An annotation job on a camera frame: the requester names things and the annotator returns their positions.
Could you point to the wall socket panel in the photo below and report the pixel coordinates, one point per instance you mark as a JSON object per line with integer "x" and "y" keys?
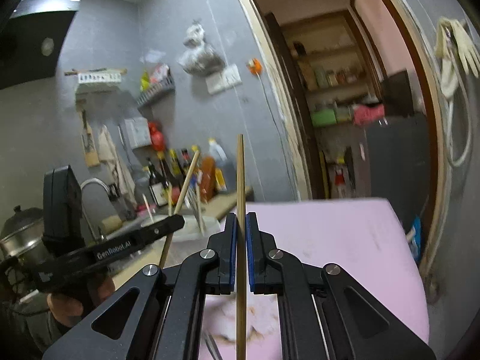
{"x": 228, "y": 78}

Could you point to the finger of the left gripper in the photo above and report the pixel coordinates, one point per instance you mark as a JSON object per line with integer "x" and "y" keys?
{"x": 162, "y": 228}

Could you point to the long brown chopstick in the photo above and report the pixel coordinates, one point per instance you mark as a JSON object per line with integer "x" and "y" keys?
{"x": 241, "y": 274}
{"x": 178, "y": 206}

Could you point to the brown sauce bottle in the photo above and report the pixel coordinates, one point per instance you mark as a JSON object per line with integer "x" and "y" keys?
{"x": 208, "y": 180}

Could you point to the pale chopstick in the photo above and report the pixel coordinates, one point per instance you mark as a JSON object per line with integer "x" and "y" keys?
{"x": 148, "y": 208}

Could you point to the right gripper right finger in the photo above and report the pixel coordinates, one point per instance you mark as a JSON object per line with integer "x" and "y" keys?
{"x": 324, "y": 312}

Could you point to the kitchen faucet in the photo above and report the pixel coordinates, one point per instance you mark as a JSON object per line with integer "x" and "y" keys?
{"x": 96, "y": 204}

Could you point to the blue snack bag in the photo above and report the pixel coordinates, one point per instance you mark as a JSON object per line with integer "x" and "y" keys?
{"x": 414, "y": 239}

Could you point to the green box on shelf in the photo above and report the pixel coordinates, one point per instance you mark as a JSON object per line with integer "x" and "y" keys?
{"x": 323, "y": 118}

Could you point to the dark wine bottle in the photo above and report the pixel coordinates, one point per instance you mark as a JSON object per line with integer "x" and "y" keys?
{"x": 157, "y": 185}

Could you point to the cream rubber gloves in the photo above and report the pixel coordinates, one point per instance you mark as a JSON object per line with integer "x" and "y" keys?
{"x": 455, "y": 48}

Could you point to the white utensil holder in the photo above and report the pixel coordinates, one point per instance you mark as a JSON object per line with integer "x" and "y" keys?
{"x": 190, "y": 231}

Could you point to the large oil bottle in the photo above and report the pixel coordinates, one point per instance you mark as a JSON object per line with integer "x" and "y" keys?
{"x": 220, "y": 157}

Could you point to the grey wall rack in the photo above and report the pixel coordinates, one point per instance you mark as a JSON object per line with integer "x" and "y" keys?
{"x": 151, "y": 93}

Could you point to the pink cloth on fridge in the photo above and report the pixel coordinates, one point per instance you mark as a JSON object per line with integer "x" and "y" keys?
{"x": 364, "y": 115}

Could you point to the grey refrigerator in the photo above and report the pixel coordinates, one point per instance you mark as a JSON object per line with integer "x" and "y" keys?
{"x": 395, "y": 159}

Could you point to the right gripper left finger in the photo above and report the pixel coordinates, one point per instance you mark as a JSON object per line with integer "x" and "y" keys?
{"x": 156, "y": 314}

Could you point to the plastic bag on wall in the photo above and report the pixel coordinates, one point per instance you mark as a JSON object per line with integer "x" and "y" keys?
{"x": 199, "y": 59}

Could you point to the white wall rack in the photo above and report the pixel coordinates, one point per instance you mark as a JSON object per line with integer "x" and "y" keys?
{"x": 97, "y": 80}

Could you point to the left hand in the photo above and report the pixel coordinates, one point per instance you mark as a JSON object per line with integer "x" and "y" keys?
{"x": 67, "y": 310}

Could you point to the steel pot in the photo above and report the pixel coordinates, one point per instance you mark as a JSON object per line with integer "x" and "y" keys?
{"x": 21, "y": 236}

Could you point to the red hanging bag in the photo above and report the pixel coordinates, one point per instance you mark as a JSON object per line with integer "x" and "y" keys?
{"x": 157, "y": 138}

